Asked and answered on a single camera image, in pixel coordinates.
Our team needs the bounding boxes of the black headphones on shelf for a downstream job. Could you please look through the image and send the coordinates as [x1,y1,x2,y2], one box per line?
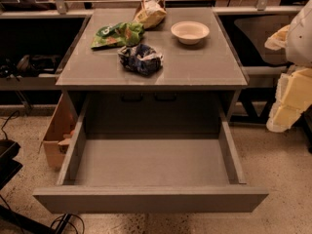
[0,55,61,78]

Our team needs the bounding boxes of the yellow white chip bag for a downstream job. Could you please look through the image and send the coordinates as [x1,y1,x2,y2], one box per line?
[133,0,167,29]

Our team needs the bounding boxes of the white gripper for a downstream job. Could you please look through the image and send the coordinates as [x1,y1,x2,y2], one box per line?
[264,0,312,133]

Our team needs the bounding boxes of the grey drawer cabinet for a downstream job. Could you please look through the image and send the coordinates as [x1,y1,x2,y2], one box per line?
[58,8,247,138]

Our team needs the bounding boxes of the black floor cable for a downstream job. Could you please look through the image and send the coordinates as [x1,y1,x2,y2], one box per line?
[50,214,86,234]

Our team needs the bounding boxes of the white bowl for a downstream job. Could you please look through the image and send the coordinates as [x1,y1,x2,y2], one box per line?
[171,21,210,45]

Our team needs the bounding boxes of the green chip bag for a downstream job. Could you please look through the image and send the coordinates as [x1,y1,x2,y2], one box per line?
[91,22,144,49]

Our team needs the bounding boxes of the cardboard box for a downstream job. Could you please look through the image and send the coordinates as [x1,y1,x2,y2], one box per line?
[43,95,77,170]

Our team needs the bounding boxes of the left grey shelf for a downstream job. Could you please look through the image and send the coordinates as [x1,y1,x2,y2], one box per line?
[0,12,90,91]

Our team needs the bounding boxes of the blue chip bag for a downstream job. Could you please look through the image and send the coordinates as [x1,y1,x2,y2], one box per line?
[117,44,163,76]

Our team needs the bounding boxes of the open grey top drawer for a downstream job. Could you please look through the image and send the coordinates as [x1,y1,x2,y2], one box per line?
[33,93,268,214]

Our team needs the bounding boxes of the black floor stand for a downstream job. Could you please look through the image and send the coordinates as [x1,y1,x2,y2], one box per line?
[0,139,70,234]

